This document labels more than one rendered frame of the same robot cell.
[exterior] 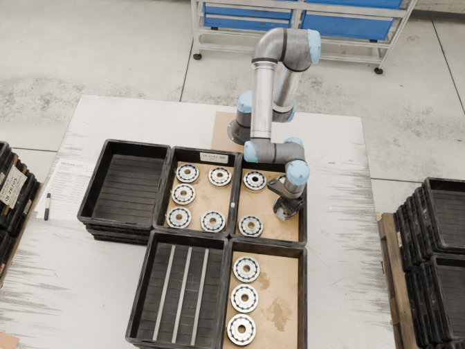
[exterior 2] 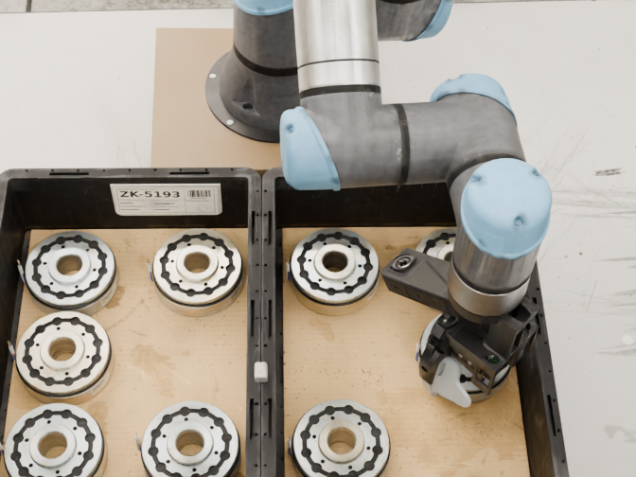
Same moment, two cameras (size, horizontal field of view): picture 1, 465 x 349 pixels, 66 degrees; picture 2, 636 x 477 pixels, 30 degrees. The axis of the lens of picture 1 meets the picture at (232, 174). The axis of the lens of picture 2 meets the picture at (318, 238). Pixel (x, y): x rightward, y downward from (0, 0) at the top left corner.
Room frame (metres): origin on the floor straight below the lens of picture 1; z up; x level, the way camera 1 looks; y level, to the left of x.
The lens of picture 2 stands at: (0.09, 0.00, 2.01)
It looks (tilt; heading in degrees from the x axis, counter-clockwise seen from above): 56 degrees down; 354
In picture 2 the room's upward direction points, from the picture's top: 2 degrees clockwise
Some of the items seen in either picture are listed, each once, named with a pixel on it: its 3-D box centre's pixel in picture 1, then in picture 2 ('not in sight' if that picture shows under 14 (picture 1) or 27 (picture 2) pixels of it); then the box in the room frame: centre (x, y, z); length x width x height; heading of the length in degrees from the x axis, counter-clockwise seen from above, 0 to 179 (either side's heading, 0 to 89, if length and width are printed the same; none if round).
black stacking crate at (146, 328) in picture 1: (181, 289); not in sight; (0.33, 0.16, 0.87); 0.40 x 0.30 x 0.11; 177
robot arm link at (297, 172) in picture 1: (296, 176); (501, 222); (0.67, -0.23, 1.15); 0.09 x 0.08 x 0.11; 3
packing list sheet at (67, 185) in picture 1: (68, 188); not in sight; (0.81, 0.78, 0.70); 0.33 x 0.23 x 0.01; 179
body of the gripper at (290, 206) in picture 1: (290, 199); (484, 321); (0.66, -0.23, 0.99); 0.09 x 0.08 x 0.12; 43
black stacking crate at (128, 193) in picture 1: (129, 187); not in sight; (0.74, 0.44, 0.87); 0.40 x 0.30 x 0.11; 177
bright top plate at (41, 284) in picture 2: (187, 172); (70, 268); (0.84, 0.20, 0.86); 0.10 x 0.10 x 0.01
